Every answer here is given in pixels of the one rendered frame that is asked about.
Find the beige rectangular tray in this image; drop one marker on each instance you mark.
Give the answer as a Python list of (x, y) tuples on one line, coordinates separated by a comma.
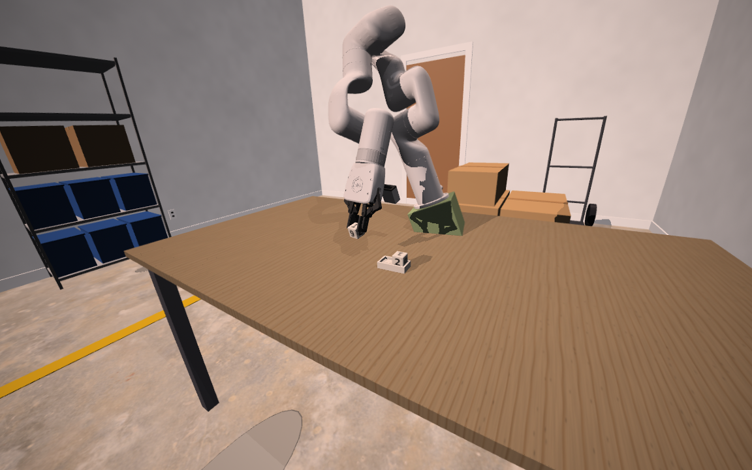
[(386, 264)]

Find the beige calendar cube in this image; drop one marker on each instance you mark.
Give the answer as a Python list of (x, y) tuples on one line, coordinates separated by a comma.
[(353, 233), (399, 258)]

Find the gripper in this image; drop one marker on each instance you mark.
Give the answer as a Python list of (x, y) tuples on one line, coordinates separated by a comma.
[(365, 184)]

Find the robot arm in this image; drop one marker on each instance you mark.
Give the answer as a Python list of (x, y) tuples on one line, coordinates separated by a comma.
[(363, 47)]

